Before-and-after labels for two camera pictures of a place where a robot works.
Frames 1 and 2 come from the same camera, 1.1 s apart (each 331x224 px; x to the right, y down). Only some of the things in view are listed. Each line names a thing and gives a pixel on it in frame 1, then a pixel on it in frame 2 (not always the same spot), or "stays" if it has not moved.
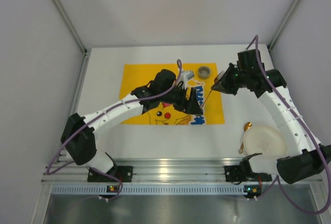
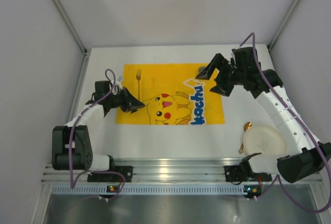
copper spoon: (247, 126) stays
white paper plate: (267, 139) stays
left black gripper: (187, 100) to (124, 100)
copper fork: (216, 79) to (138, 74)
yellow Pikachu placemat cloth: (136, 76) stays
